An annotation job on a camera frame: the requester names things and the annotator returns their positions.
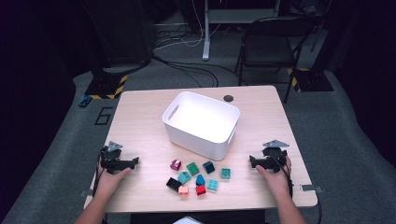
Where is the small blue floor object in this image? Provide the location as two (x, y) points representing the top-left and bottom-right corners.
(78, 94), (93, 108)

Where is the green toy block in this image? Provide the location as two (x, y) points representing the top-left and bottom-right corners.
(186, 161), (201, 177)

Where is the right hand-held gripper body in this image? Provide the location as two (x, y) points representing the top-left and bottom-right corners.
(262, 139), (290, 175)

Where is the black folding chair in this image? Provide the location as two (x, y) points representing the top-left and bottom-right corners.
(234, 16), (316, 104)

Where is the black yellow-striped base plate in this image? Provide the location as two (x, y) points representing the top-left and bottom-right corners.
(84, 73), (129, 101)
(287, 67), (334, 93)

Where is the teal sloped toy block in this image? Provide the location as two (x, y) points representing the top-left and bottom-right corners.
(177, 171), (192, 185)

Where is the large dark panel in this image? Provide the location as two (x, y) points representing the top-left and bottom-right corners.
(88, 0), (157, 68)

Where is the white desk frame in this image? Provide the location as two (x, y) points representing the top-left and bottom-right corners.
(201, 0), (281, 62)

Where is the person's left hand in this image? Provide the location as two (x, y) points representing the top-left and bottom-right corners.
(95, 161), (132, 198)

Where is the black toy block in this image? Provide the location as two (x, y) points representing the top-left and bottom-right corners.
(165, 176), (182, 192)

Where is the white paper sheet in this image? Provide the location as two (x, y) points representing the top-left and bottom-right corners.
(172, 217), (204, 224)

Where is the black hanging cable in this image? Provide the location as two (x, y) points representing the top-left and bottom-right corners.
(315, 189), (323, 224)

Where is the white floor cable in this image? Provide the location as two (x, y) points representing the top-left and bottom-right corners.
(153, 0), (225, 50)

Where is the person's right hand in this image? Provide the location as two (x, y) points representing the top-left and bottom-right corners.
(255, 156), (294, 199)

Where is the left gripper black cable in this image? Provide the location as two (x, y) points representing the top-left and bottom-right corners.
(92, 153), (106, 199)

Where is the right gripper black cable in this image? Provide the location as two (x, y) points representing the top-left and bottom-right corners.
(268, 152), (295, 200)

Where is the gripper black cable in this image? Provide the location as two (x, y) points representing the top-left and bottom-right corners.
(268, 152), (295, 200)
(92, 153), (106, 199)

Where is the dark navy toy block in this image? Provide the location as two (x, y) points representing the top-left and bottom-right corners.
(202, 161), (216, 175)

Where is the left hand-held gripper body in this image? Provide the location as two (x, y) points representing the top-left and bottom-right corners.
(100, 140), (123, 175)

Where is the white storage box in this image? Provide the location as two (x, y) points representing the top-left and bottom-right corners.
(162, 91), (241, 161)

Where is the black floor cable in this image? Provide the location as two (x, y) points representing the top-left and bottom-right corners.
(152, 54), (241, 88)

